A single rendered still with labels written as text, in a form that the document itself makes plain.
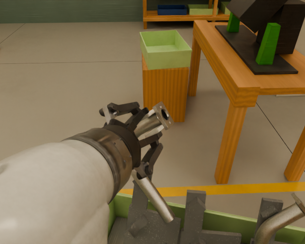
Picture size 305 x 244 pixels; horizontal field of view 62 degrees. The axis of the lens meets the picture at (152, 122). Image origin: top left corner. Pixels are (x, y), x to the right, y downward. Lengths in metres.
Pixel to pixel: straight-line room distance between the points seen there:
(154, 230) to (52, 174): 0.58
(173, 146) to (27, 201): 2.31
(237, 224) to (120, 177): 0.63
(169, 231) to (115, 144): 0.49
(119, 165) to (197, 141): 2.28
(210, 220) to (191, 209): 0.25
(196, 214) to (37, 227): 0.49
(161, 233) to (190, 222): 0.11
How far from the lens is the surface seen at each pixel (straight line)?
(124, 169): 0.30
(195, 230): 0.70
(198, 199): 0.63
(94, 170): 0.25
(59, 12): 6.60
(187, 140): 2.56
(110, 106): 0.40
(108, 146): 0.29
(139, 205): 0.75
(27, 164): 0.22
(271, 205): 0.68
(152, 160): 0.43
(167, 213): 0.64
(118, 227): 0.94
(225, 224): 0.89
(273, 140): 2.81
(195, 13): 5.94
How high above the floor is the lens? 1.65
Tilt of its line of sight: 36 degrees down
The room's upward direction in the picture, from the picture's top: straight up
